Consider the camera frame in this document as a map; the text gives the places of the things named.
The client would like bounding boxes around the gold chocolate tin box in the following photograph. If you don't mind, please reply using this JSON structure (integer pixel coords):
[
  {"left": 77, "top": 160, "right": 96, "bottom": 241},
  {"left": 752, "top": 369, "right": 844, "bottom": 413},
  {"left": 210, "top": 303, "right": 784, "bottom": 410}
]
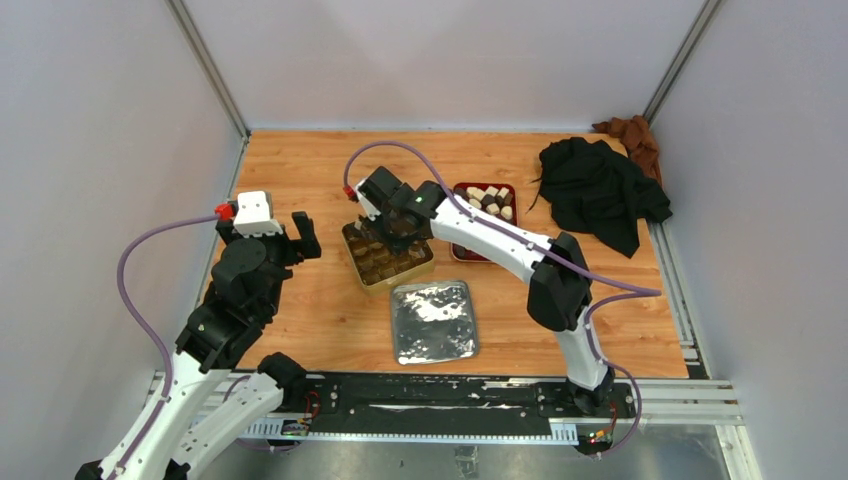
[{"left": 341, "top": 221, "right": 435, "bottom": 296}]

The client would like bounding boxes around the red chocolate tray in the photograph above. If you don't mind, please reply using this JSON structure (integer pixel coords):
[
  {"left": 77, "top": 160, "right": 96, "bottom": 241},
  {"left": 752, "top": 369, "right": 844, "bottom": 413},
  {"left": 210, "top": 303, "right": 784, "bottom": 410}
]
[{"left": 453, "top": 182, "right": 518, "bottom": 226}]

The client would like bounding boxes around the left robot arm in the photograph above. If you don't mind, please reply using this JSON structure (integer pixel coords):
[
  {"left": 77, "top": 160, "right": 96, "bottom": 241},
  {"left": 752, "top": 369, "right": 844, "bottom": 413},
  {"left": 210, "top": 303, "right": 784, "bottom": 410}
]
[{"left": 75, "top": 205, "right": 321, "bottom": 479}]

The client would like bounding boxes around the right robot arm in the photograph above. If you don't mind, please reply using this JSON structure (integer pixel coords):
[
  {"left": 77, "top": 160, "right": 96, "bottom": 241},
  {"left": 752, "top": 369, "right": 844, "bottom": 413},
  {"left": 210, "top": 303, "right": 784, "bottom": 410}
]
[{"left": 352, "top": 179, "right": 615, "bottom": 418}]

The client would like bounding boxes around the silver tin lid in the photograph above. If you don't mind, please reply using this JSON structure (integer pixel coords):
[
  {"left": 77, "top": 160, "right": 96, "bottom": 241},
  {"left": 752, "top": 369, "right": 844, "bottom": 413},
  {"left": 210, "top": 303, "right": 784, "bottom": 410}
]
[{"left": 389, "top": 280, "right": 480, "bottom": 366}]

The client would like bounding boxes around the black cloth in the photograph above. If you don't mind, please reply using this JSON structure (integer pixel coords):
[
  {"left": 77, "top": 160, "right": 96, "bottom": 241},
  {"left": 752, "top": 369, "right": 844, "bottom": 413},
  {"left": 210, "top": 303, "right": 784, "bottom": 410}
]
[{"left": 536, "top": 137, "right": 673, "bottom": 258}]

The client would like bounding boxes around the brown cloth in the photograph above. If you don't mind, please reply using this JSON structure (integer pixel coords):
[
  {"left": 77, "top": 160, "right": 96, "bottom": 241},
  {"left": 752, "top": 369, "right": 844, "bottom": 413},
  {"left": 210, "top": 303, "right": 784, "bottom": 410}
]
[{"left": 592, "top": 115, "right": 663, "bottom": 185}]

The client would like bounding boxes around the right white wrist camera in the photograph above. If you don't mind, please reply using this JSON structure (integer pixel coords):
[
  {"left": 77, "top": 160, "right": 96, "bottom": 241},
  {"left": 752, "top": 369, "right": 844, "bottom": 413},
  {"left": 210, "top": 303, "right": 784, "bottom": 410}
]
[{"left": 343, "top": 166, "right": 402, "bottom": 220}]

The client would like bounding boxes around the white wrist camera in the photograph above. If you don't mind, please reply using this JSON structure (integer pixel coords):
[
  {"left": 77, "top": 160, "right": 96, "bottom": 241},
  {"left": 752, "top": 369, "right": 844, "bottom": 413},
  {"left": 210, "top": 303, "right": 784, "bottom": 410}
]
[
  {"left": 214, "top": 191, "right": 284, "bottom": 237},
  {"left": 343, "top": 166, "right": 402, "bottom": 220}
]

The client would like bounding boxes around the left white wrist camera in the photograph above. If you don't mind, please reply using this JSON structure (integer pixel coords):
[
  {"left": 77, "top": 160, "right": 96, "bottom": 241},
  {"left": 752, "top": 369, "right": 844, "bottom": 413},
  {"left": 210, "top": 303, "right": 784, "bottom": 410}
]
[{"left": 214, "top": 191, "right": 284, "bottom": 237}]

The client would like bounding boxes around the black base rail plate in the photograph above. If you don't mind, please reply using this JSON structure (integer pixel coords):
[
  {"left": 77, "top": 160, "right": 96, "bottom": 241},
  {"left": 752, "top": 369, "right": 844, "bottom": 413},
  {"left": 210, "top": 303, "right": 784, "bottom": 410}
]
[{"left": 274, "top": 372, "right": 637, "bottom": 439}]

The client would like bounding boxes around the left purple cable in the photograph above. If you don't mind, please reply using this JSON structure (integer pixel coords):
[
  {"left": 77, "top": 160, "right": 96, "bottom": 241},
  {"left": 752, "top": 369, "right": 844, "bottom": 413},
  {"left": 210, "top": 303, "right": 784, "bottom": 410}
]
[{"left": 105, "top": 213, "right": 230, "bottom": 480}]

